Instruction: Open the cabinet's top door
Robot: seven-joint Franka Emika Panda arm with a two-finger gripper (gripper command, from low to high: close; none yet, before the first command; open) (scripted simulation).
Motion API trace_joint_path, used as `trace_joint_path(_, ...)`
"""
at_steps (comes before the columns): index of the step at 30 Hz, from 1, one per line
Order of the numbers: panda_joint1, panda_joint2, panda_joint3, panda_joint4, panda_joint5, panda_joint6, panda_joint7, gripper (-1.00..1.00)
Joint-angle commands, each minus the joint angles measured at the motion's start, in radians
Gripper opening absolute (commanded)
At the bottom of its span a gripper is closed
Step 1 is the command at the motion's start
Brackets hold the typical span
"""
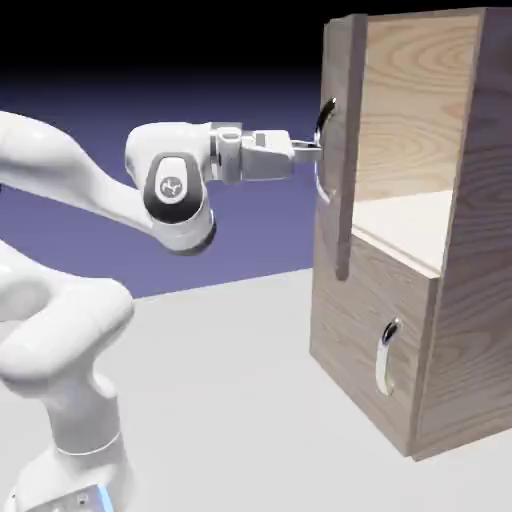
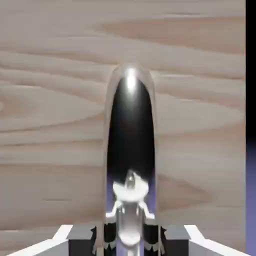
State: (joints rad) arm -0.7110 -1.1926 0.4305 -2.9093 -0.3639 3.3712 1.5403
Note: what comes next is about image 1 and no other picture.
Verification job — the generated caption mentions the short wood cabinet door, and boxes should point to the short wood cabinet door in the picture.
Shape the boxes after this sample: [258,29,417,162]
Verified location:
[309,234,442,458]

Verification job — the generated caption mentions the tall wood cabinet door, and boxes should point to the tall wood cabinet door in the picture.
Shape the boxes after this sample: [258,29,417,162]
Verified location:
[312,13,370,282]

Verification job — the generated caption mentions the short curved metal handle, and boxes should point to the short curved metal handle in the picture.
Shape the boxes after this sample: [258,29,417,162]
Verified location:
[374,317,403,398]

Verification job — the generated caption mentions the light wood cabinet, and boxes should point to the light wood cabinet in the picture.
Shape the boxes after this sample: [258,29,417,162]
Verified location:
[309,5,512,464]

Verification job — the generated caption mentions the long curved metal handle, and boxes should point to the long curved metal handle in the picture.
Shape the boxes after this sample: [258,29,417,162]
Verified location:
[313,96,338,206]

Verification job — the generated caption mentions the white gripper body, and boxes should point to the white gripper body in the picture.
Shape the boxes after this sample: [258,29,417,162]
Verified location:
[238,128,298,183]

